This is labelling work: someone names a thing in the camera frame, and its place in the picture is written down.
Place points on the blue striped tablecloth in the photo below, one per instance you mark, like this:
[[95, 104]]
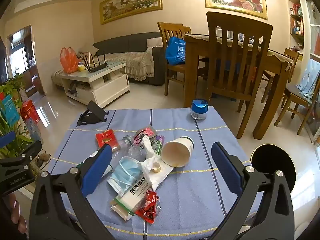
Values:
[[195, 150]]

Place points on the white crumpled tissue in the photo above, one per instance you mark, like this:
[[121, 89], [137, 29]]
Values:
[[156, 178]]

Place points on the dark grey sofa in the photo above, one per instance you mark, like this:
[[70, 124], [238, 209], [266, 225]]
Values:
[[120, 42]]

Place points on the blue face mask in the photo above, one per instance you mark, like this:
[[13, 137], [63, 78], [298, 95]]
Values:
[[127, 172]]

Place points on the wooden chair with bag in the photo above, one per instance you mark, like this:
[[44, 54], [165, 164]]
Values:
[[170, 30]]

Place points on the red gift boxes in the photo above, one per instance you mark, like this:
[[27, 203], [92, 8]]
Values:
[[31, 111]]

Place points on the green potted plant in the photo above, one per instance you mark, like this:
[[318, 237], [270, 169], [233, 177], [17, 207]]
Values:
[[11, 86]]

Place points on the pink patterned card pack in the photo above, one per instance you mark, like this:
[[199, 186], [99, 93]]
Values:
[[146, 135]]

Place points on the wall display shelf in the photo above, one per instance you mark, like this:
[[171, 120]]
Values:
[[297, 20]]

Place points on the person's left hand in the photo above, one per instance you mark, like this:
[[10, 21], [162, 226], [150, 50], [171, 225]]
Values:
[[15, 212]]

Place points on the light blue cloth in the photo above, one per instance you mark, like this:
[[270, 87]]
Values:
[[310, 80]]

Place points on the wooden chair with cushion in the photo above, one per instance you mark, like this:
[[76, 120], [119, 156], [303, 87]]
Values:
[[291, 90]]

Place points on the red snack wrapper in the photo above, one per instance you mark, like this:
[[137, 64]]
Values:
[[148, 206]]

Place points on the beige lace sofa cover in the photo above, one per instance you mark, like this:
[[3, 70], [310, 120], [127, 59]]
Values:
[[135, 62]]

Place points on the black wifi router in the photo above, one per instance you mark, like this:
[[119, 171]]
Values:
[[97, 67]]

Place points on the white paper cup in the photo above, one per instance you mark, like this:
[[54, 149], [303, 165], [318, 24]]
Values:
[[175, 152]]

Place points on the black phone stand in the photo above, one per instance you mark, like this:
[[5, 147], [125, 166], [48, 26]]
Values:
[[91, 116]]

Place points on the blue-lidded glass jar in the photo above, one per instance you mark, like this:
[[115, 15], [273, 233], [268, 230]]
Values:
[[199, 108]]

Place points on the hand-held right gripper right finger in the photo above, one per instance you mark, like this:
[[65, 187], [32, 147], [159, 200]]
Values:
[[227, 167]]

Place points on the framed horse painting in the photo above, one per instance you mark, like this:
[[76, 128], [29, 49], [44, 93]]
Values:
[[130, 3]]

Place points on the white coffee table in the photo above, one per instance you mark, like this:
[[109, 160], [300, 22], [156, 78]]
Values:
[[110, 85]]

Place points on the yellow cup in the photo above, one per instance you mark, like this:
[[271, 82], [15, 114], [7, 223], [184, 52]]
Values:
[[80, 68]]

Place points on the white medicine box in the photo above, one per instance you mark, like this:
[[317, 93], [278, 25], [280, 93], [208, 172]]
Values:
[[132, 195]]

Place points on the small wooden chair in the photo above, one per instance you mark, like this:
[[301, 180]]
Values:
[[291, 56]]

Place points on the black round trash bin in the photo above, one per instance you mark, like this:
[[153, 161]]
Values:
[[272, 162]]

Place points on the balcony door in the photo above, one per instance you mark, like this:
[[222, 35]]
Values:
[[22, 55]]

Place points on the red cigarette pack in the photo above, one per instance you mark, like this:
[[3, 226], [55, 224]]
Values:
[[106, 140]]

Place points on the teal box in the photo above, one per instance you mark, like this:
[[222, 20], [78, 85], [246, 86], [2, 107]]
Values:
[[8, 110]]

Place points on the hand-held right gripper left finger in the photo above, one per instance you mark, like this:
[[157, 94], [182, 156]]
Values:
[[96, 170]]

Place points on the orange plastic bag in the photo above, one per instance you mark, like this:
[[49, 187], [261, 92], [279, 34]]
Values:
[[68, 61]]

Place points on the blue shopping bag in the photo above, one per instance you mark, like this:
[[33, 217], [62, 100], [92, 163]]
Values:
[[176, 51]]

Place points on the wooden dining table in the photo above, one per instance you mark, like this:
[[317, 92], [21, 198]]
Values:
[[272, 67]]

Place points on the beige bottle cap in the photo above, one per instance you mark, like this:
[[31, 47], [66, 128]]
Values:
[[157, 167]]

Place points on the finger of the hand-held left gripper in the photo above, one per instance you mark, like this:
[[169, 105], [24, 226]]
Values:
[[7, 138], [17, 181]]

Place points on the green gum packet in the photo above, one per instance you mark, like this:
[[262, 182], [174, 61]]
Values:
[[157, 146]]

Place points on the wooden slatted dining chair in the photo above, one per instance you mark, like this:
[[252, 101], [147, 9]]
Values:
[[220, 80]]

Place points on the clear plastic bottle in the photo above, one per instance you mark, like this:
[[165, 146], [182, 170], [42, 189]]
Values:
[[136, 152]]

